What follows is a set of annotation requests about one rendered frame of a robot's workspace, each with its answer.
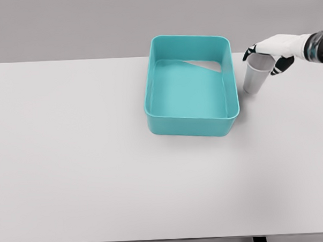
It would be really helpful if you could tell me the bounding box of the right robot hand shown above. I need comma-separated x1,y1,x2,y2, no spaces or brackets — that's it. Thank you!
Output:
241,33,299,78

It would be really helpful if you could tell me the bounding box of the grey paper cup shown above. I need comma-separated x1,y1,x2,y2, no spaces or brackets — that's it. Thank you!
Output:
241,53,276,95

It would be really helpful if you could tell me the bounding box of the teal plastic basket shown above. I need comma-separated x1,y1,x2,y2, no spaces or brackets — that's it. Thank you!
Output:
140,32,242,140

